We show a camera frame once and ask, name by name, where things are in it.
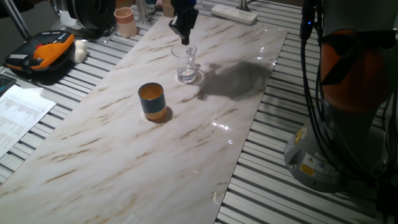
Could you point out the aluminium upright post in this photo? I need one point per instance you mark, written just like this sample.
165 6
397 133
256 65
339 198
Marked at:
141 12

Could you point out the black keyboard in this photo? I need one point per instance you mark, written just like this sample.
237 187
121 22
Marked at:
5 84

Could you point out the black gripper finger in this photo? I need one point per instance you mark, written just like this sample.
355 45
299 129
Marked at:
186 36
176 28

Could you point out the orange and black teach pendant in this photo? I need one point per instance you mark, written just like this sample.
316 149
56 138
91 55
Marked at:
46 51

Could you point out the large black round device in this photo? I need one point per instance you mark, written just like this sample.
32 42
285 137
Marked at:
93 14

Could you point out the clear glass mug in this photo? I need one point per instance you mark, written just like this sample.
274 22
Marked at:
186 73

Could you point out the white power strip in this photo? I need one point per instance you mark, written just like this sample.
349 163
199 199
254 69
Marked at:
234 14

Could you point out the teal and tan cup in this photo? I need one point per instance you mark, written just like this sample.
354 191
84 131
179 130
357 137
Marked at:
152 104

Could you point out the white round ball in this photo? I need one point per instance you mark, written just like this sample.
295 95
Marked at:
79 51

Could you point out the white marble pattern board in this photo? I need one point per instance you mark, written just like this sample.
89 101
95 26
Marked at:
140 155

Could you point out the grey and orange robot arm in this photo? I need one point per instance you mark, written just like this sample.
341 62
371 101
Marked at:
351 77

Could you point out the white printed paper sheet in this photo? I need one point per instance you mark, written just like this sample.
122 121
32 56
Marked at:
18 115

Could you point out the aluminium frame leg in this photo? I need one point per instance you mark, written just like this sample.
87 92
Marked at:
17 20

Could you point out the metal post base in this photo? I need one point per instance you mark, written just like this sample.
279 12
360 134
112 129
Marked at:
243 4

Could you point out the brown box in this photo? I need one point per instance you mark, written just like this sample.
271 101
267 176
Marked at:
124 3

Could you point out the cardboard box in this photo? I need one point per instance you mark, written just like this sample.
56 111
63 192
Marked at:
168 9

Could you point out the pink and beige cup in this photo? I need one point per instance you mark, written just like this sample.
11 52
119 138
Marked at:
126 23

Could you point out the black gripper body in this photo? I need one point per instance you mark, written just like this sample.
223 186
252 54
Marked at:
185 14

